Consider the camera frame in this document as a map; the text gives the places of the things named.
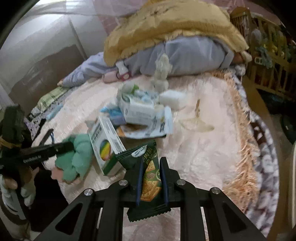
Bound white green striped-ball box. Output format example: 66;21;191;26
88;116;126;176

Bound white green small box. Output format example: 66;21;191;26
121;82;139;94

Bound white mosquito net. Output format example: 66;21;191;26
32;1;146;34

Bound pink white baby bottle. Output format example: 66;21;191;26
115;61;130;81

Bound wooden baby crib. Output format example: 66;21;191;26
230;7;295;99

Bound green cracker snack packet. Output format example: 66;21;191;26
116;140;171;222

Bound white foam block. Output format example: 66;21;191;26
159;90;188;110

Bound white plush toy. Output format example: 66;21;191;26
152;53;172;93

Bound grey white patterned blanket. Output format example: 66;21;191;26
233;75;280;237

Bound yellow knitted blanket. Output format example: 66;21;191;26
103;1;249;66

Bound light blue quilt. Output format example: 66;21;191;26
60;36;235;88

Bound light blue small tube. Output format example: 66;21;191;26
46;103;64;121

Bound gloved left hand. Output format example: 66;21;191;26
1;168;39;210

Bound white milk carton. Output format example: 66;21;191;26
117;93;155;126

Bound pink rolled cloth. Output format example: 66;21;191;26
102;71;119;83

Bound blue snack wrapper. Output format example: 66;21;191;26
100;103;126;126

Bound green plaid cloth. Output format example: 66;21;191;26
36;86;69;113

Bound black strap with blue cord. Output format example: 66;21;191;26
32;118;55;147

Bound white blue snack bag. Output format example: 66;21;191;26
116;106;174;140

